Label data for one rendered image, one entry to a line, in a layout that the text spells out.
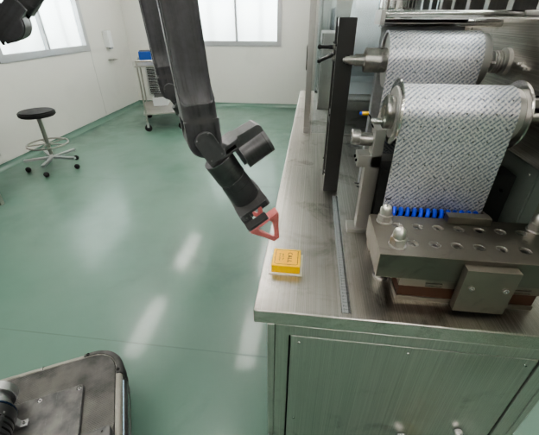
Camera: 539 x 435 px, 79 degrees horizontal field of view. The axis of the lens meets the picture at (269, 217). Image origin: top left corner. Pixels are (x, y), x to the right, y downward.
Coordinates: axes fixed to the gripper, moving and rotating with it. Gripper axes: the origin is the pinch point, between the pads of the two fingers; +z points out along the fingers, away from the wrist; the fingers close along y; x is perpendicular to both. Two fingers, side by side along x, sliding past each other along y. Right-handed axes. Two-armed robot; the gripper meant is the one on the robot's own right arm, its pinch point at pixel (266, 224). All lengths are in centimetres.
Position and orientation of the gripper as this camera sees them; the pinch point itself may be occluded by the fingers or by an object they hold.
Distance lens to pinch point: 72.2
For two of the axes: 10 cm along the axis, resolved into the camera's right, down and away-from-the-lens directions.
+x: -8.1, 5.8, -0.1
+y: -3.6, -4.9, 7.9
